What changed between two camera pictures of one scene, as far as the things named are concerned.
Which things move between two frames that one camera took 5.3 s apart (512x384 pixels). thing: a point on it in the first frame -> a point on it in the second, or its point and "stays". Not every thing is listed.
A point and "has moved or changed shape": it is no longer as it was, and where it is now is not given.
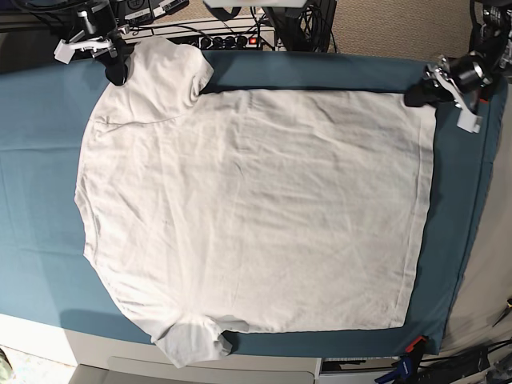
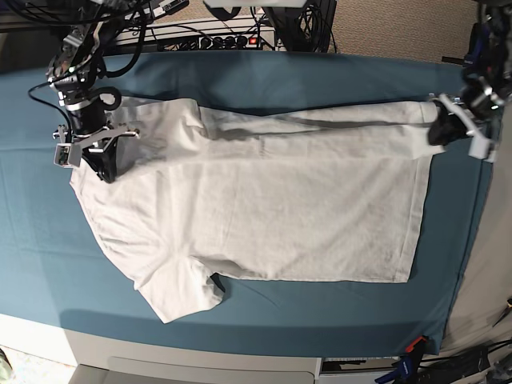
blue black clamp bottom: x=407 y=369 stays
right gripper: x=465 y=74 -> x=479 y=103
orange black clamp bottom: x=418 y=347 stays
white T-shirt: x=207 y=214 has moved or changed shape
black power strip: x=230 y=42 stays
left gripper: x=94 y=28 -> x=98 y=139
